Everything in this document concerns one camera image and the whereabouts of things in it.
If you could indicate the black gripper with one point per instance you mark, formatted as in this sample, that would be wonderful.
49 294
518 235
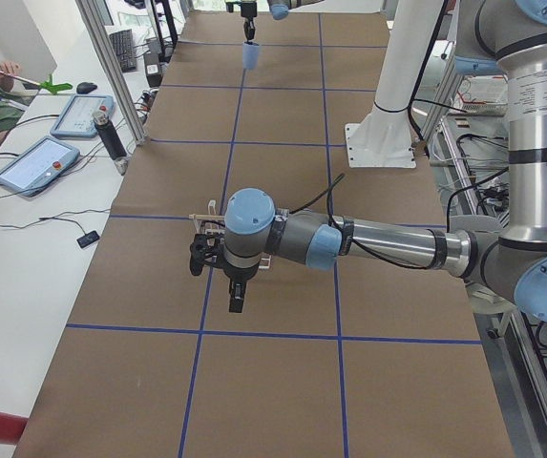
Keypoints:
237 276
247 19

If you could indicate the light blue plastic cup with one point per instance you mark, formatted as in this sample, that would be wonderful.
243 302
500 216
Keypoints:
250 55

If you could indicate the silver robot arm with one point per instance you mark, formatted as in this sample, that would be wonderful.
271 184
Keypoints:
389 212
279 10

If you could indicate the black keyboard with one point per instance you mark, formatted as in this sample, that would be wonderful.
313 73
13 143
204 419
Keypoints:
124 48

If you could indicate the small black puck device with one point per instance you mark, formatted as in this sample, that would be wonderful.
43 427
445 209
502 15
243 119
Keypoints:
88 239

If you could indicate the black computer mouse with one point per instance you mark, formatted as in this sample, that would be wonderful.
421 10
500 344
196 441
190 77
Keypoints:
85 87

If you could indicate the black bottle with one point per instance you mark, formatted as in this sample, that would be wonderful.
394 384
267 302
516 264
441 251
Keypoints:
108 135

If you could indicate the far teach pendant tablet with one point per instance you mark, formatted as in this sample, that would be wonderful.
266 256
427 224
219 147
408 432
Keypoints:
76 119

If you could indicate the teach pendant tablet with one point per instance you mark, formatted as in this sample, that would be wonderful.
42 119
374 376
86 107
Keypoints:
40 165
76 119

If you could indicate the green tool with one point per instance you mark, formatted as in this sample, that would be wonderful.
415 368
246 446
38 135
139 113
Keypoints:
54 88

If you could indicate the near teach pendant tablet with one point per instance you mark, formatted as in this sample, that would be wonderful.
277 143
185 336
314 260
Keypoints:
40 165

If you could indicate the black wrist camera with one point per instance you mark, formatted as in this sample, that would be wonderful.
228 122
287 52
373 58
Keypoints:
203 253

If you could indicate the white wire cup holder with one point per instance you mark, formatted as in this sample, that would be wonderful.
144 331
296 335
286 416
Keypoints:
211 223

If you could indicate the aluminium frame post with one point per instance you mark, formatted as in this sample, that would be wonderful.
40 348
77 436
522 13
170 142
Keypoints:
92 20

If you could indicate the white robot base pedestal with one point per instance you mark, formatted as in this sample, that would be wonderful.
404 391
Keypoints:
383 138

